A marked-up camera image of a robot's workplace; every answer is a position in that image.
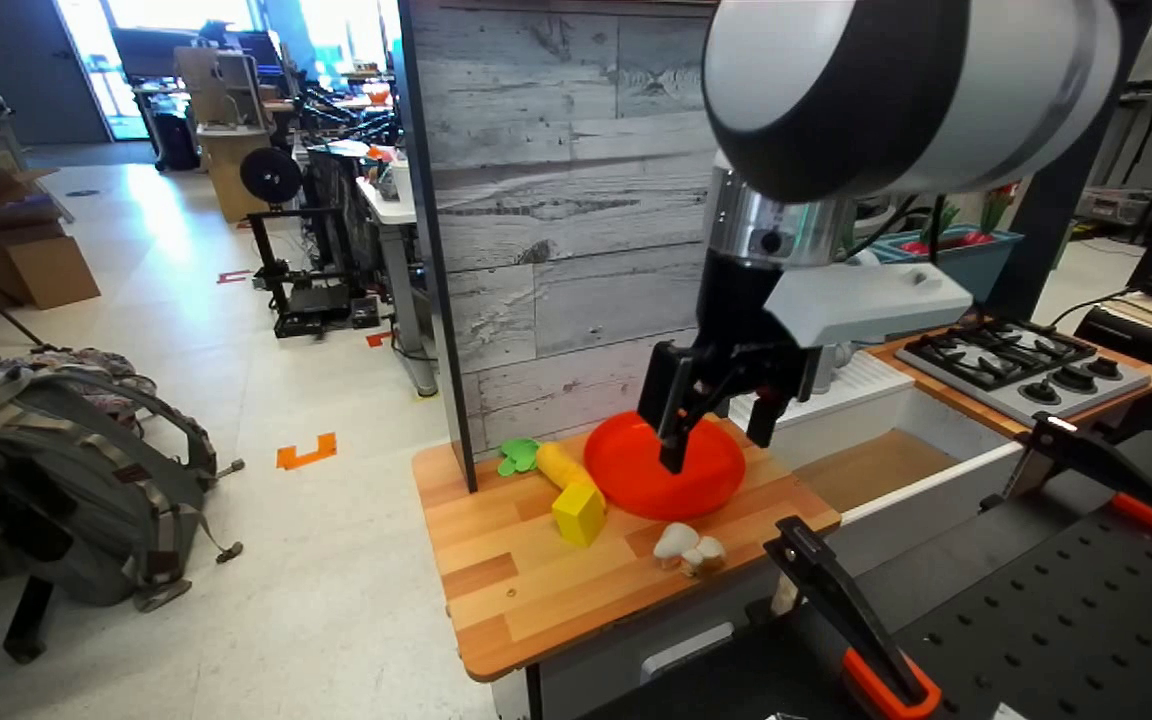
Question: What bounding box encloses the grey wood backsplash panel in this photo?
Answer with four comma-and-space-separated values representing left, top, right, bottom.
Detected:
411, 0, 739, 455

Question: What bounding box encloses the grey backpack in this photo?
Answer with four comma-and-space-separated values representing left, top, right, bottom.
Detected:
0, 340, 248, 662

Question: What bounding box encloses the grey counter cabinet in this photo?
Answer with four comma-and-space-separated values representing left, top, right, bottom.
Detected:
492, 565, 794, 720

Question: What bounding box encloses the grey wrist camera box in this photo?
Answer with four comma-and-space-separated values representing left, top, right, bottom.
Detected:
763, 256, 977, 350

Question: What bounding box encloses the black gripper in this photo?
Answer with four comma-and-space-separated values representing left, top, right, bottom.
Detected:
635, 247, 825, 478

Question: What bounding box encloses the beige cabinet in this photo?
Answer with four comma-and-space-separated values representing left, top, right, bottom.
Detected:
174, 44, 273, 223

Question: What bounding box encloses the black clamp orange handle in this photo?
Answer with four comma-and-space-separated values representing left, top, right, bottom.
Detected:
759, 516, 950, 720
999, 412, 1152, 545

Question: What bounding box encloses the black perforated table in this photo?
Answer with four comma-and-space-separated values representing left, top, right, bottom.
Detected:
574, 422, 1152, 720

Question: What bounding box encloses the black diagonal beam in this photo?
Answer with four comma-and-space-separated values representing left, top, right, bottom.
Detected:
990, 76, 1152, 322

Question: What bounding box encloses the white plush toy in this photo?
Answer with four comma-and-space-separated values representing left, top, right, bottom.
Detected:
649, 520, 731, 579

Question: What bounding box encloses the grey workshop table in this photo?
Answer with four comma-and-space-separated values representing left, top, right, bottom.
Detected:
351, 157, 443, 401

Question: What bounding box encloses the grey toy faucet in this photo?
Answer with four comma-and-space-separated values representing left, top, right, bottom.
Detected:
809, 340, 862, 401

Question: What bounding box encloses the black machine on stand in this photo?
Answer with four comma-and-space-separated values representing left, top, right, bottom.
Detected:
237, 137, 388, 343

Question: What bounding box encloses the black frame post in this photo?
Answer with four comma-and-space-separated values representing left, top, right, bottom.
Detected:
391, 0, 481, 495

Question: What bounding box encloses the yellow plush toy green top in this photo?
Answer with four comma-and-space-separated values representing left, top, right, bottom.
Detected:
492, 434, 611, 548

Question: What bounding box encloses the cardboard box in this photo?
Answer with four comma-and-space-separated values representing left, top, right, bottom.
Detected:
0, 230, 103, 312

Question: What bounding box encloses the grey toy stove top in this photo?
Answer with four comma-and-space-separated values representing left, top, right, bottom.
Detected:
898, 315, 1152, 429

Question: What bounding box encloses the wooden kitchen counter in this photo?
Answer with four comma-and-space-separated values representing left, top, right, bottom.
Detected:
409, 403, 845, 688

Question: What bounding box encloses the wooden stove counter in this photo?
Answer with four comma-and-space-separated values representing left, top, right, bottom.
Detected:
870, 308, 1152, 444

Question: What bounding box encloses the red plastic bowl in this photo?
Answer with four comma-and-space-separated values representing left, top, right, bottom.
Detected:
582, 403, 750, 523

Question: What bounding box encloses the white toy sink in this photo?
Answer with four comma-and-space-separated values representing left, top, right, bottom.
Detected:
728, 347, 1030, 575

